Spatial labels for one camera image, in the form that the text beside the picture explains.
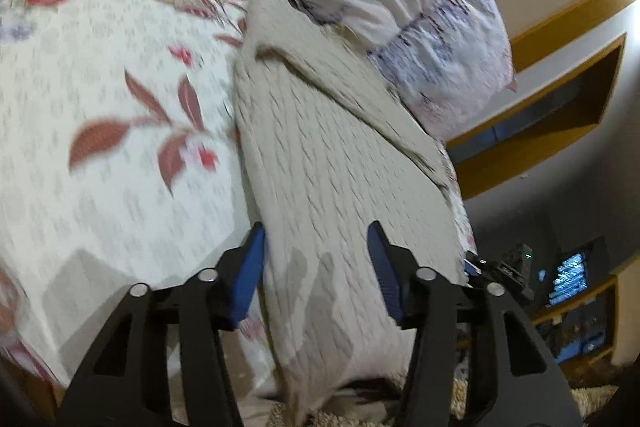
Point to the pink patterned pillow right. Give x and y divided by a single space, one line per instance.
446 58

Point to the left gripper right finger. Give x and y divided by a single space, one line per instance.
476 334

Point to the wooden desk shelf unit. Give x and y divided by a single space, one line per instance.
582 328

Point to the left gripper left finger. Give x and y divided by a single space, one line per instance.
123 378

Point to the floral bed sheet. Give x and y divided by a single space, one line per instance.
121 163

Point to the beige knitted sweater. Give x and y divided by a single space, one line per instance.
328 149

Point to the glowing computer monitor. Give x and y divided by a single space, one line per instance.
575 271

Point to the wooden wall shelf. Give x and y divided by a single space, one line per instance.
589 50

